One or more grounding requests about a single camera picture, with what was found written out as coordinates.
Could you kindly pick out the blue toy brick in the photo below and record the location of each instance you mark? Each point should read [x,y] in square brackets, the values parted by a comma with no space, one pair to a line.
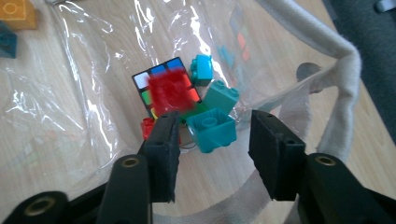
[7,42]

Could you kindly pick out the cyan toy brick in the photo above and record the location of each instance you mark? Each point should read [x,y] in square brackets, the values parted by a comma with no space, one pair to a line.
[202,70]

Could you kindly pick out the teal toy brick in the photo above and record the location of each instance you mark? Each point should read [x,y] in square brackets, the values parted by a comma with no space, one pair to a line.
[214,133]
[221,98]

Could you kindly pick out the green toy brick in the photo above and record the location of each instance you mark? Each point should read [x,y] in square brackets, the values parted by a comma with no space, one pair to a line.
[199,111]

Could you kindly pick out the orange toy brick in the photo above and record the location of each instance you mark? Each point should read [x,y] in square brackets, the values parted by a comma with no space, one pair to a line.
[15,15]

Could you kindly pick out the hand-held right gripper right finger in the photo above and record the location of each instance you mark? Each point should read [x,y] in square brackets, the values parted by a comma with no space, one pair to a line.
[274,161]

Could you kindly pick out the clear plastic bag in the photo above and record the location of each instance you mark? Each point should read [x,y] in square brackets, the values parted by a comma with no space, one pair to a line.
[311,34]

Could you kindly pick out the red toy brick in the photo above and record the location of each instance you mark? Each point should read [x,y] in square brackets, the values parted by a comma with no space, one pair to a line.
[147,127]
[169,91]

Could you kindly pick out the multicoloured puzzle cube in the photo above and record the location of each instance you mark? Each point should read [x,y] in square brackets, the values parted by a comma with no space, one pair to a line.
[141,81]

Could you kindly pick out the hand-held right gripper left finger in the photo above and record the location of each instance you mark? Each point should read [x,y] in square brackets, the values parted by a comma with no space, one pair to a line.
[163,161]

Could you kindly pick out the grey round table grommet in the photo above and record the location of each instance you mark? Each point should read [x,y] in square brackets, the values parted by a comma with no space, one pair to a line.
[306,70]

